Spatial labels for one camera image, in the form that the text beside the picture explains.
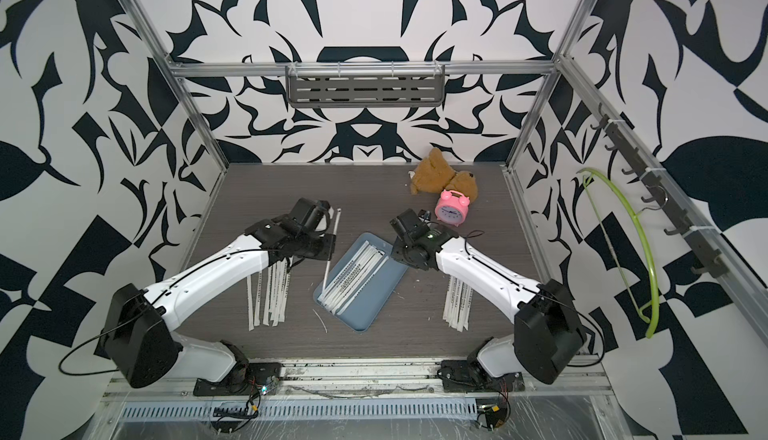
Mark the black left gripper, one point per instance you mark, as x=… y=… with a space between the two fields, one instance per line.
x=331 y=246

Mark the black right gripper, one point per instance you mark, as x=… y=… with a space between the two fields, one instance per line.
x=396 y=250

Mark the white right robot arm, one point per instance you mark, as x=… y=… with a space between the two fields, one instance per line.
x=548 y=332

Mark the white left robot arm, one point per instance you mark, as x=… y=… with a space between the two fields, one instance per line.
x=140 y=332

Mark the blue storage tray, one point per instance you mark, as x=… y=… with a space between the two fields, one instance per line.
x=365 y=307

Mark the left pile wrapped straw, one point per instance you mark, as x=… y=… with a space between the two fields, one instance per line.
x=267 y=295

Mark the pile wrapped straw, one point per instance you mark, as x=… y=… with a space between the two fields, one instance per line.
x=457 y=305
x=267 y=295

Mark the pink alarm clock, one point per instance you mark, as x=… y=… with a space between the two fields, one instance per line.
x=452 y=207

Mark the brown teddy bear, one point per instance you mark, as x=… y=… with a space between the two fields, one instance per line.
x=434 y=175

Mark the right pile wrapped straw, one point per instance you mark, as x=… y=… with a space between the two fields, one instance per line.
x=457 y=305

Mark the small white paper scrap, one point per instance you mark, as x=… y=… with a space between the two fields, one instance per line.
x=322 y=322

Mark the green clothes hanger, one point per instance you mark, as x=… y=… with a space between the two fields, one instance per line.
x=648 y=311

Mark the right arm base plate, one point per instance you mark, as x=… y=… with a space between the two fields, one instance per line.
x=463 y=376

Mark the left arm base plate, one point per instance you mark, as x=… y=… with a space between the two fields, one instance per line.
x=256 y=377

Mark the grey wall shelf rack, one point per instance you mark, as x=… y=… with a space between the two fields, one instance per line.
x=365 y=85

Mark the white cable duct strip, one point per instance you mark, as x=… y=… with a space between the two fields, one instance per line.
x=463 y=409

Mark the black wall hook rail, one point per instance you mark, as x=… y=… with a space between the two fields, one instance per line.
x=661 y=195

